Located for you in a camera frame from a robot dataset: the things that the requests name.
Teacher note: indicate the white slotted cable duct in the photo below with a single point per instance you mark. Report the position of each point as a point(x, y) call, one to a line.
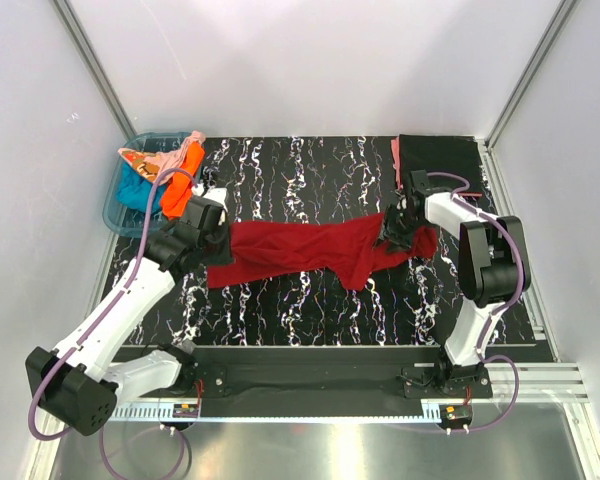
point(154, 411)

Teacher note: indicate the red t shirt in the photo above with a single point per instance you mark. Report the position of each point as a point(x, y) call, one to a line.
point(262, 250)

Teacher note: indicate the folded black t shirt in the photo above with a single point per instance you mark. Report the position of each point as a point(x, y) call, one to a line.
point(458, 155)

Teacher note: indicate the blue t shirt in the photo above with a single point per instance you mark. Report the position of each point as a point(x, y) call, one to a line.
point(133, 191)

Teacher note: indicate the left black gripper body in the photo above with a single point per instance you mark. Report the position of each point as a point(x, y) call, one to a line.
point(219, 245)

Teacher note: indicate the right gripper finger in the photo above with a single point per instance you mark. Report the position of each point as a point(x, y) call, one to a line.
point(400, 244)
point(384, 236)

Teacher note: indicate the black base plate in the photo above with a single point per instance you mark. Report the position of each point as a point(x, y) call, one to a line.
point(285, 383)

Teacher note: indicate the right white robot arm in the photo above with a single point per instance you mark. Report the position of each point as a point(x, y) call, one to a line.
point(492, 267)

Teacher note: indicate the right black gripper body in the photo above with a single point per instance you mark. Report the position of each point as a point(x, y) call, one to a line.
point(395, 230)

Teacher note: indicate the orange t shirt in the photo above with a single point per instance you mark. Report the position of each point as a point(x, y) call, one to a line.
point(179, 191)

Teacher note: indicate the pink printed t shirt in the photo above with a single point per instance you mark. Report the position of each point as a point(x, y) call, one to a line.
point(150, 154)

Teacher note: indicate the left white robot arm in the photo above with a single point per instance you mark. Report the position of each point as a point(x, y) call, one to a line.
point(77, 381)

